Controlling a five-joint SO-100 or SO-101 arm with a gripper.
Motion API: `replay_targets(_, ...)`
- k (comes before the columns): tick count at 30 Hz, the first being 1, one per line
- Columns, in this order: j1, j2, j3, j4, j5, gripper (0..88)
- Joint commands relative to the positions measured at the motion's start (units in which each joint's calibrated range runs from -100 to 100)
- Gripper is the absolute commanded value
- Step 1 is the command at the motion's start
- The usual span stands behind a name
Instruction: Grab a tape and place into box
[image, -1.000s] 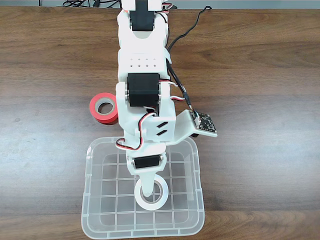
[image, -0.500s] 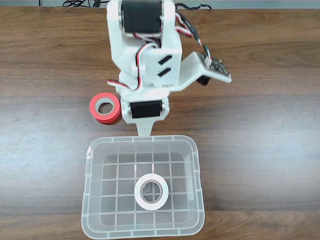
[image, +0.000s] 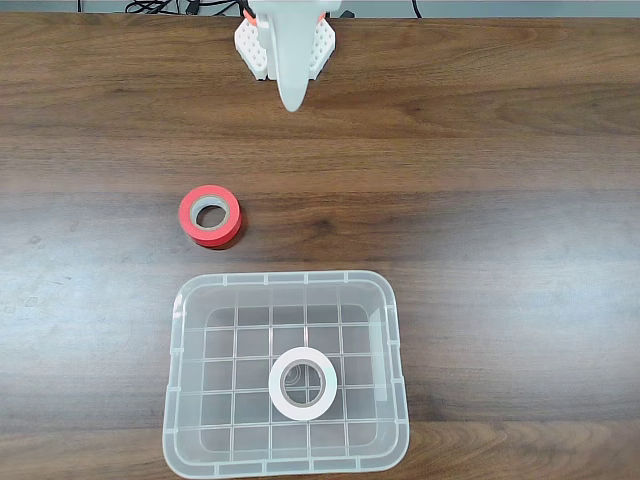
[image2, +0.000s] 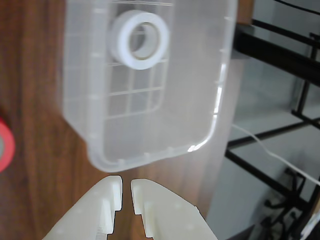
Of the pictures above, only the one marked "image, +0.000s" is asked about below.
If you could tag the white tape roll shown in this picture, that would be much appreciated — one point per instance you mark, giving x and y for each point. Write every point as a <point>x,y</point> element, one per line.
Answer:
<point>277,395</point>

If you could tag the clear plastic box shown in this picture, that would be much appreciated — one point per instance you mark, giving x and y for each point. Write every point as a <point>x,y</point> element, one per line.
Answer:
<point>225,345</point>

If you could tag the orange clip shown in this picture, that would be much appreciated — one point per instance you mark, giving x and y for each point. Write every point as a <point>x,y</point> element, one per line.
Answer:
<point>251,19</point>

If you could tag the red tape roll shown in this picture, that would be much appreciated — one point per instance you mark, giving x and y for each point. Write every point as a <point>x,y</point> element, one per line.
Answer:
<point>187,220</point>

